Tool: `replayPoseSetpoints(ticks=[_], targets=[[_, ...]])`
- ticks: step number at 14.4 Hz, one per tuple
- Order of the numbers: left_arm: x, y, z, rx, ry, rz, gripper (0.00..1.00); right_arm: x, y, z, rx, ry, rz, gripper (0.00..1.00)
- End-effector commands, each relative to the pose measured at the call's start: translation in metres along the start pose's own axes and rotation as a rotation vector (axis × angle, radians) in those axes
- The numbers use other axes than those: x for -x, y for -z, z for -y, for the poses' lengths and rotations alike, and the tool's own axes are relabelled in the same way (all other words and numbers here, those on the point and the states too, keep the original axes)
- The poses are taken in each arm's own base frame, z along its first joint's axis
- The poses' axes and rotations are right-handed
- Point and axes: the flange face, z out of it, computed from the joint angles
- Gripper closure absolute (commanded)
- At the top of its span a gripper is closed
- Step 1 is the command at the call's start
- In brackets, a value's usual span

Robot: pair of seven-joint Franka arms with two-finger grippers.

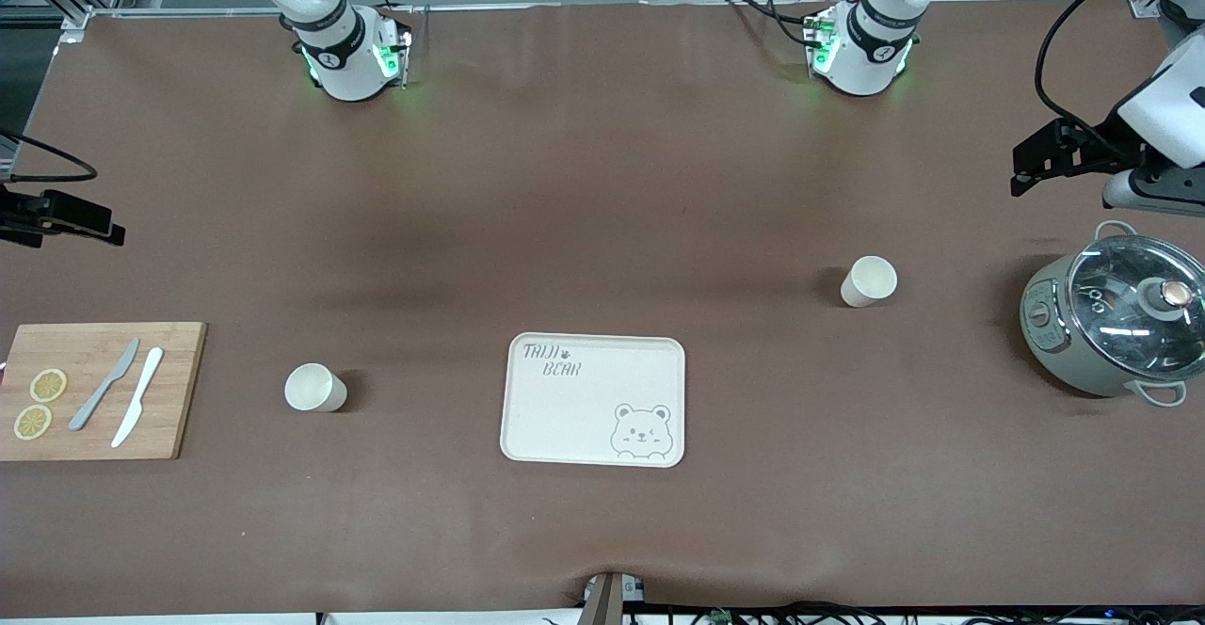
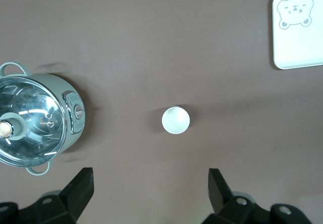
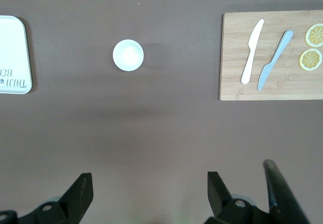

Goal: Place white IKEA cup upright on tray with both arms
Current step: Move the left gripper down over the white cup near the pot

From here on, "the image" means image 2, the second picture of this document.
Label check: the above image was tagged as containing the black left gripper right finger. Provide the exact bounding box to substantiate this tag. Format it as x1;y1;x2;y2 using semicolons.
201;168;263;224

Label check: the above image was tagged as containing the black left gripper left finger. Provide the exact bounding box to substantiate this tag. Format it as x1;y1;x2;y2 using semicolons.
17;167;95;224

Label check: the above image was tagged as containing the white plastic cup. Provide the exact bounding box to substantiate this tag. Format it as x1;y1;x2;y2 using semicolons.
161;105;191;135

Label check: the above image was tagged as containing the white tray with bear print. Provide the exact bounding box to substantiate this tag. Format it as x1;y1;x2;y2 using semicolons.
272;0;323;71

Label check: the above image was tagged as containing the glass pot lid with knob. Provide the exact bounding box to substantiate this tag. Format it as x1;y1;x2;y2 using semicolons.
0;75;68;168

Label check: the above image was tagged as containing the sage green electric pot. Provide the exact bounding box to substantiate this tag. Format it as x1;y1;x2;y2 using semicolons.
0;62;85;176

